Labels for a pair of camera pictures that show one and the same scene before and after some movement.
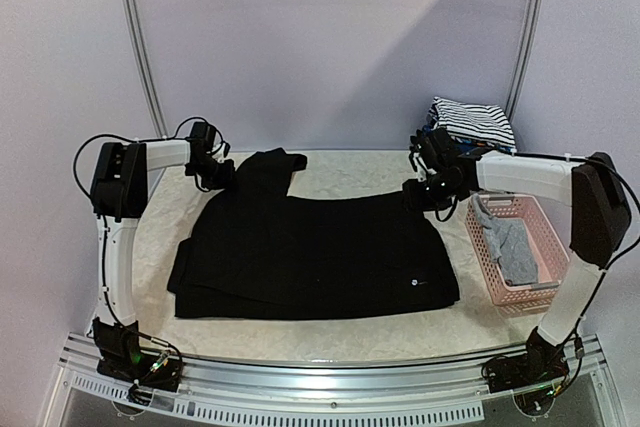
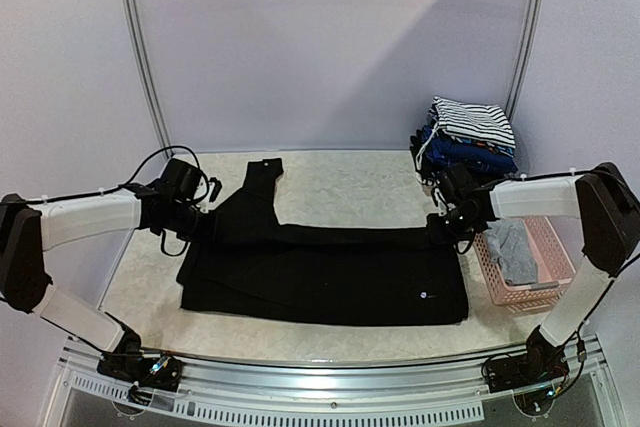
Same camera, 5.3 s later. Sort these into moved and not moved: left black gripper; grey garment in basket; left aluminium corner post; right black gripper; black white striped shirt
Moved: right black gripper; left black gripper
Not moved: black white striped shirt; left aluminium corner post; grey garment in basket
